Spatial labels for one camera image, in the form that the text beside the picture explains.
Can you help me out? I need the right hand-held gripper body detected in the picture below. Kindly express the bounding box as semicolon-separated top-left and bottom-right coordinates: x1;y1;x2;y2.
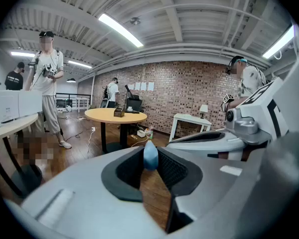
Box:
224;77;290;145

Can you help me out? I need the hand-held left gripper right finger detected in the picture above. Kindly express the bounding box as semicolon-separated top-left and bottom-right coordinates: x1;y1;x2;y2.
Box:
156;146;264;235

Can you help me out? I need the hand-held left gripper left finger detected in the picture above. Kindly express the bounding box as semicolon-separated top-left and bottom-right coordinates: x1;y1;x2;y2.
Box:
21;145;170;239

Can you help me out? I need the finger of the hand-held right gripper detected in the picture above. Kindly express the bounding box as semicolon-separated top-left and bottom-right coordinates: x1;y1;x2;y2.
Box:
168;130;240;145
166;141;247;161

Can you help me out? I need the small dark object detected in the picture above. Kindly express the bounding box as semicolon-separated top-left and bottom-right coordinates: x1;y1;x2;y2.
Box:
143;140;160;172

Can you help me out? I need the white side table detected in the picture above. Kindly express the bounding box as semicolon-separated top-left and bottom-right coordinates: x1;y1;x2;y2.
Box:
168;113;212;143

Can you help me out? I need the white table lamp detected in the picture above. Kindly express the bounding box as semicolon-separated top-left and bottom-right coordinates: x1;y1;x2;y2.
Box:
199;104;209;120

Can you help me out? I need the long ceiling light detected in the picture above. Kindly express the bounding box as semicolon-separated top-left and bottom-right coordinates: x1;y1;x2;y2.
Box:
10;51;36;58
262;25;295;59
98;13;144;48
67;60;93;69

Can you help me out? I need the black office chair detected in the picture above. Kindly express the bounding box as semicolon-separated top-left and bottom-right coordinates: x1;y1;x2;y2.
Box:
126;95;143;113

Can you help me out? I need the yellow round table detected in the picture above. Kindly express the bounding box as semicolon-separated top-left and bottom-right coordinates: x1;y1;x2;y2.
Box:
84;108;148;154

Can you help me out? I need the beige round table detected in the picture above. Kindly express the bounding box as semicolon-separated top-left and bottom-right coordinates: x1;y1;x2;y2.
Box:
0;113;43;199

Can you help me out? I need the black metal railing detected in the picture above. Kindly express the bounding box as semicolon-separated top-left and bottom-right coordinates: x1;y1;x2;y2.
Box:
56;93;92;109

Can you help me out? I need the white cardboard box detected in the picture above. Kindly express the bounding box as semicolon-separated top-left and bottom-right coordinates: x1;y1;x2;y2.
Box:
0;90;20;128
18;90;43;118

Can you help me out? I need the white power cable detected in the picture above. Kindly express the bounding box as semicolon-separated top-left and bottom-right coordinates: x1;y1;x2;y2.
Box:
86;130;94;159

